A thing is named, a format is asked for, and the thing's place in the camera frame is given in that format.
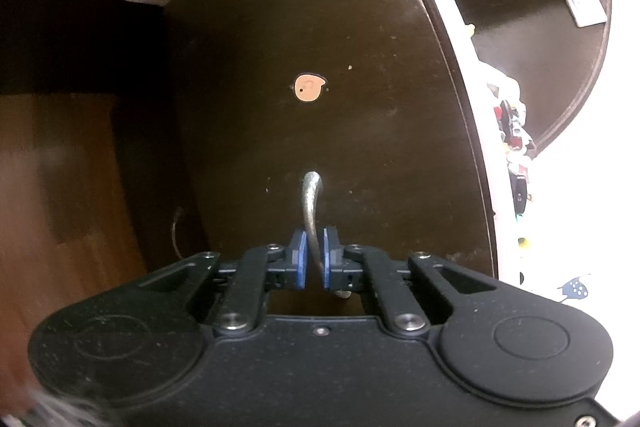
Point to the plain dark drawer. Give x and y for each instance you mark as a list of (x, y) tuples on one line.
[(150, 132)]

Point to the dark wooden headboard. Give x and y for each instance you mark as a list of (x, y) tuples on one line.
[(525, 32)]

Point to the pile of small toys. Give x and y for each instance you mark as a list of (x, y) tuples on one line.
[(520, 197)]

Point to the white wall switch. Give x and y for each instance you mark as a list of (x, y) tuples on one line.
[(582, 4)]

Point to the deer print wardrobe cover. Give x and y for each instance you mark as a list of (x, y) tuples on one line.
[(575, 291)]

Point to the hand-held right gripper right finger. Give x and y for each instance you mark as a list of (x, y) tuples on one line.
[(327, 259)]

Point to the dark drawer with sticker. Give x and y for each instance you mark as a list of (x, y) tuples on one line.
[(375, 132)]

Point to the round tan sticker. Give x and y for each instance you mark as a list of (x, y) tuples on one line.
[(307, 88)]

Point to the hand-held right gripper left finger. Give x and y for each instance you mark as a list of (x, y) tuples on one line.
[(300, 263)]

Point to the dark wooden nightstand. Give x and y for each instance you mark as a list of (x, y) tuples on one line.
[(450, 97)]

